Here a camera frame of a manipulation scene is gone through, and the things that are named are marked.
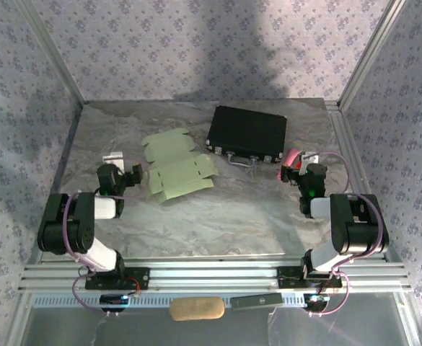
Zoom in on pale green paper box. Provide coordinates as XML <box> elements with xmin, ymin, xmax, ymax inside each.
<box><xmin>140</xmin><ymin>130</ymin><xmax>219</xmax><ymax>206</ymax></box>

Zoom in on pink foam tube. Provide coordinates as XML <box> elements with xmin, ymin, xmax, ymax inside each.
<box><xmin>276</xmin><ymin>146</ymin><xmax>302</xmax><ymax>180</ymax></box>

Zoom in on black hard case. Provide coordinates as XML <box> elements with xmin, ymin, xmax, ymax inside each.
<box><xmin>205</xmin><ymin>105</ymin><xmax>288</xmax><ymax>164</ymax></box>

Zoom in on right small controller board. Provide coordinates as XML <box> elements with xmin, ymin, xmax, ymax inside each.
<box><xmin>303</xmin><ymin>293</ymin><xmax>330</xmax><ymax>311</ymax></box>

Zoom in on small controller board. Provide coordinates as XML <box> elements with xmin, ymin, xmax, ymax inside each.
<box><xmin>303</xmin><ymin>293</ymin><xmax>330</xmax><ymax>311</ymax></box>
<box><xmin>100</xmin><ymin>294</ymin><xmax>129</xmax><ymax>313</ymax></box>

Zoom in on left small controller board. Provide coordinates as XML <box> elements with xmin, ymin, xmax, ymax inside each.
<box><xmin>100</xmin><ymin>294</ymin><xmax>129</xmax><ymax>313</ymax></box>

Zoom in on black flat rectangular device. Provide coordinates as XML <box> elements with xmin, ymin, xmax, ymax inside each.
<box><xmin>230</xmin><ymin>293</ymin><xmax>284</xmax><ymax>311</ymax></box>

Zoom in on tan oblong sponge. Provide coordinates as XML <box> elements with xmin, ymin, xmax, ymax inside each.
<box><xmin>169</xmin><ymin>296</ymin><xmax>226</xmax><ymax>321</ymax></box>

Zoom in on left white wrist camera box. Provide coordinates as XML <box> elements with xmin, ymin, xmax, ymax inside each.
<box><xmin>102</xmin><ymin>151</ymin><xmax>125</xmax><ymax>169</ymax></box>

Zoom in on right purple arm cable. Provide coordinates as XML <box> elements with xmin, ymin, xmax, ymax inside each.
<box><xmin>306</xmin><ymin>151</ymin><xmax>383</xmax><ymax>318</ymax></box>

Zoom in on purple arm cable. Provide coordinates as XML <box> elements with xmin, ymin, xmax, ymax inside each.
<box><xmin>306</xmin><ymin>151</ymin><xmax>383</xmax><ymax>318</ymax></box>
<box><xmin>61</xmin><ymin>156</ymin><xmax>152</xmax><ymax>318</ymax></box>

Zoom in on right aluminium side rail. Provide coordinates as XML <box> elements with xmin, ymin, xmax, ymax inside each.
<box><xmin>325</xmin><ymin>100</ymin><xmax>390</xmax><ymax>260</ymax></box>

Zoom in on aluminium side rail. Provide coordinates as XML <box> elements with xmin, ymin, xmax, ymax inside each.
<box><xmin>37</xmin><ymin>104</ymin><xmax>86</xmax><ymax>261</ymax></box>
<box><xmin>325</xmin><ymin>100</ymin><xmax>390</xmax><ymax>260</ymax></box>

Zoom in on silver case handle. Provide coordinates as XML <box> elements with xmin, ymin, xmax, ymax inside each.
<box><xmin>226</xmin><ymin>151</ymin><xmax>258</xmax><ymax>170</ymax></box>

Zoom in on left aluminium side rail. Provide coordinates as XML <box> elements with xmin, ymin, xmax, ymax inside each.
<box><xmin>37</xmin><ymin>104</ymin><xmax>86</xmax><ymax>261</ymax></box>

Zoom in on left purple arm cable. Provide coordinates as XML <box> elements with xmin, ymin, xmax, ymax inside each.
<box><xmin>61</xmin><ymin>156</ymin><xmax>152</xmax><ymax>318</ymax></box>

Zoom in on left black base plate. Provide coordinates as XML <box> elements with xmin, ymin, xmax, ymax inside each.
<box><xmin>84</xmin><ymin>267</ymin><xmax>151</xmax><ymax>291</ymax></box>

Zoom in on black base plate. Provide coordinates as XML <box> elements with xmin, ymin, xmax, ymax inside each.
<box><xmin>84</xmin><ymin>267</ymin><xmax>151</xmax><ymax>291</ymax></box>
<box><xmin>277</xmin><ymin>266</ymin><xmax>343</xmax><ymax>289</ymax></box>

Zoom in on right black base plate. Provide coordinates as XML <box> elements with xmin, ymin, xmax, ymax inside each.
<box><xmin>277</xmin><ymin>266</ymin><xmax>343</xmax><ymax>289</ymax></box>

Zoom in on slotted grey cable duct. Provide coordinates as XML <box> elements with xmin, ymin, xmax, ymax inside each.
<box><xmin>30</xmin><ymin>292</ymin><xmax>309</xmax><ymax>308</ymax></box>

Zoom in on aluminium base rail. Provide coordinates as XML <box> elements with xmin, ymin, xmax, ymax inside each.
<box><xmin>17</xmin><ymin>254</ymin><xmax>413</xmax><ymax>293</ymax></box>

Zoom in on right aluminium frame post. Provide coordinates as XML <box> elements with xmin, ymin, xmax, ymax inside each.
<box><xmin>338</xmin><ymin>0</ymin><xmax>408</xmax><ymax>106</ymax></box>

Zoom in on aluminium frame post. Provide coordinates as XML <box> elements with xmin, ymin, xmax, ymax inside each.
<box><xmin>15</xmin><ymin>0</ymin><xmax>86</xmax><ymax>105</ymax></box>
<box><xmin>338</xmin><ymin>0</ymin><xmax>408</xmax><ymax>106</ymax></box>

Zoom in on left aluminium frame post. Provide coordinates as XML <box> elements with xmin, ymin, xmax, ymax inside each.
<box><xmin>15</xmin><ymin>0</ymin><xmax>86</xmax><ymax>105</ymax></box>

